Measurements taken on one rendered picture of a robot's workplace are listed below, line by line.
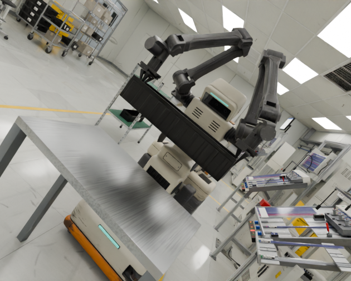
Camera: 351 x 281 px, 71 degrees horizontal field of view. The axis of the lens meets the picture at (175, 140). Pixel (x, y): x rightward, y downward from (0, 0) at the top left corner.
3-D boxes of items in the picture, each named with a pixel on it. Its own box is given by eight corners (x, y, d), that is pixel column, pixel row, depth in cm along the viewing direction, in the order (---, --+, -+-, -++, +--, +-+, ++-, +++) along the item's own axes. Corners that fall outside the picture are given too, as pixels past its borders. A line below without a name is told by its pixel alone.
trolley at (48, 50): (24, 37, 516) (48, -5, 497) (47, 44, 604) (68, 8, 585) (46, 53, 522) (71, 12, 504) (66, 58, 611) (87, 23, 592)
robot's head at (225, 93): (211, 93, 151) (220, 74, 140) (238, 115, 146) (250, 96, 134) (197, 103, 143) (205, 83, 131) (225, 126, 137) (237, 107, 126)
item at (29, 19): (12, 18, 591) (28, -10, 577) (27, 24, 636) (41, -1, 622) (32, 34, 587) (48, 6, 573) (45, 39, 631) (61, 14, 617)
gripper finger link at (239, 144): (237, 169, 98) (252, 151, 97) (223, 158, 100) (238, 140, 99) (238, 168, 105) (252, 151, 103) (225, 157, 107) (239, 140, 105)
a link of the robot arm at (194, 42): (249, 49, 125) (239, 34, 130) (255, 39, 120) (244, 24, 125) (171, 58, 111) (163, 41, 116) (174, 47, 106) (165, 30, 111)
